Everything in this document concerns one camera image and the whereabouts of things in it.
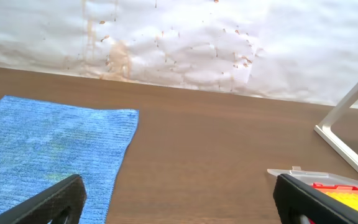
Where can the white and blue stand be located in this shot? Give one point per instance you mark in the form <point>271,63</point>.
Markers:
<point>337,146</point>

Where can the blue cloth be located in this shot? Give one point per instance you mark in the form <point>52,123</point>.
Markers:
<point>42,140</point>

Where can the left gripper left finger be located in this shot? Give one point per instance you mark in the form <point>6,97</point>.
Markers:
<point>54,202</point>

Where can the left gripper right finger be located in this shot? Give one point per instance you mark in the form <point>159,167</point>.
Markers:
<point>303,199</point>

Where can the red and yellow tip box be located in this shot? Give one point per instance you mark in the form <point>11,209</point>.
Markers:
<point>353,199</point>

